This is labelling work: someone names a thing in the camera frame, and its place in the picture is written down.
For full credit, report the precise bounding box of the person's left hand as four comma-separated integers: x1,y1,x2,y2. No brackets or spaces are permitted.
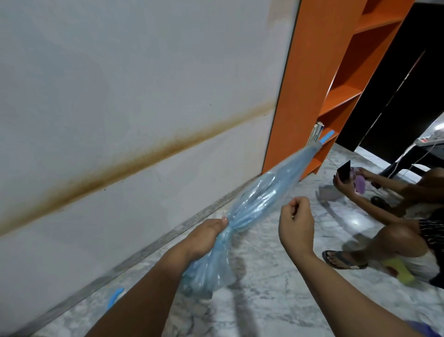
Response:
173,217,229,266

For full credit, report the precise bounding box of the person's right hand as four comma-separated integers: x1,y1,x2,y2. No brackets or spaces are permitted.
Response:
278,197,316,257

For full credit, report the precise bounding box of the blue handled transparent umbrella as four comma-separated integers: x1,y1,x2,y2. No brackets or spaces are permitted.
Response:
106,129,336,312

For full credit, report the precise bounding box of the person's right forearm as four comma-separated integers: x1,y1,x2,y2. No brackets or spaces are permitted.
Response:
295,251,434,337

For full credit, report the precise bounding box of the person's left forearm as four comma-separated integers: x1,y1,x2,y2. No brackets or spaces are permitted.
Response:
85,248,195,337

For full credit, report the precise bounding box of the black small box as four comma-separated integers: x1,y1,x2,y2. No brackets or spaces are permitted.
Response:
337,160,352,184

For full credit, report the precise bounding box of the pale purple item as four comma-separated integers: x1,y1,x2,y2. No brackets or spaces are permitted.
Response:
352,168,367,193

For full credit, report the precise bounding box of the orange wooden bookshelf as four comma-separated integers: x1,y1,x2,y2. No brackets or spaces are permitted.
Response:
260,0,415,181

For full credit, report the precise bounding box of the white power strip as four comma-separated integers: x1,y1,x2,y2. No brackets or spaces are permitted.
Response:
415,133,444,146

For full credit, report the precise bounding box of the black cabinet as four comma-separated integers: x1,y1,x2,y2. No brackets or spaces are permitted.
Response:
335,0,444,164

